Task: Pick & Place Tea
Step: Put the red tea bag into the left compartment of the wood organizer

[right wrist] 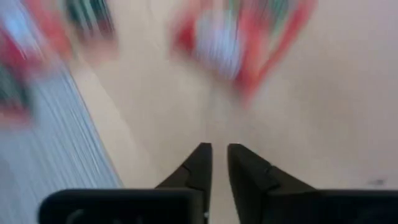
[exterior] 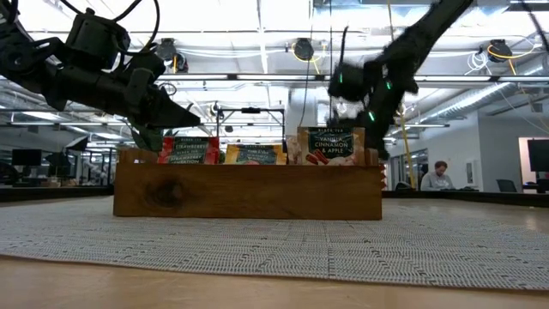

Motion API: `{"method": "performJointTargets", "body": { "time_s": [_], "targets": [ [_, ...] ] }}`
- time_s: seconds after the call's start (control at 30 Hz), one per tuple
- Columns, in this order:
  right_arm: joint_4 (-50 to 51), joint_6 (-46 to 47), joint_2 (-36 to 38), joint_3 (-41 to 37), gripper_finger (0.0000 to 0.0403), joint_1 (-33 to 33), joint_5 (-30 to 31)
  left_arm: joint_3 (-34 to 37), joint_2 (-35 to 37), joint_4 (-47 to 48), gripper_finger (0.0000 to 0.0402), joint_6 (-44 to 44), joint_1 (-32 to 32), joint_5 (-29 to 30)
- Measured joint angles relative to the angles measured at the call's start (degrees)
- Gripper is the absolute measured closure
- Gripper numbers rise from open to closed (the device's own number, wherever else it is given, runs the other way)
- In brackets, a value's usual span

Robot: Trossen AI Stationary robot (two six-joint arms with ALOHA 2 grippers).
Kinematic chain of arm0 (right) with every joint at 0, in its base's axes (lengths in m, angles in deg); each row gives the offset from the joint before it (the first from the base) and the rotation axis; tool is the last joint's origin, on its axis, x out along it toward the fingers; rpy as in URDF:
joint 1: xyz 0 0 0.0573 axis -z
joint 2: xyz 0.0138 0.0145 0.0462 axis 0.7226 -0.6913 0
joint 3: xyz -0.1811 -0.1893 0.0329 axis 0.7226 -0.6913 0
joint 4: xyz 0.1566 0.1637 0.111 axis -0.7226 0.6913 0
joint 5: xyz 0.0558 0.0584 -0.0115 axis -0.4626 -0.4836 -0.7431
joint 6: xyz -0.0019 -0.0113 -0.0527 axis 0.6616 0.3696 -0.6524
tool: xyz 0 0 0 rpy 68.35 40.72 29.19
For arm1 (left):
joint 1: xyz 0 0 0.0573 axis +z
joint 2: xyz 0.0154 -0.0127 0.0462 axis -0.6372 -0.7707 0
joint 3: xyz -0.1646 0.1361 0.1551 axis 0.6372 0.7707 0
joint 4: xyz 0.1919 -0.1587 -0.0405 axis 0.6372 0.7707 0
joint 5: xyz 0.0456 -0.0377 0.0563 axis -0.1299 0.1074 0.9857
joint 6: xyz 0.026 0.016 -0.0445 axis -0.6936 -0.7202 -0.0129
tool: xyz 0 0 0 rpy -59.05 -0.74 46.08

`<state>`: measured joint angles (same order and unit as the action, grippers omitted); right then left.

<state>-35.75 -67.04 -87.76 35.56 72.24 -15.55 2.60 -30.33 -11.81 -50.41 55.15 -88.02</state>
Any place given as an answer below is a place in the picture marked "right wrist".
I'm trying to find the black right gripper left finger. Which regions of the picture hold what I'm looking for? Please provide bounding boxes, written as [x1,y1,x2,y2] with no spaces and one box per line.
[39,142,213,224]

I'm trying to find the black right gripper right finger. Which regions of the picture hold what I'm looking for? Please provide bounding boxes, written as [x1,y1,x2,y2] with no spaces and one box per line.
[227,143,398,224]

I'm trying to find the red tea packet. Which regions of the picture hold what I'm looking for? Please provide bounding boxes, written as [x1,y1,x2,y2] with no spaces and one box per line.
[21,0,119,63]
[0,21,41,125]
[169,0,317,106]

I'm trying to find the grey woven mat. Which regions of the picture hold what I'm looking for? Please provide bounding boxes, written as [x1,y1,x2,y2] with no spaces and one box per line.
[0,58,124,224]

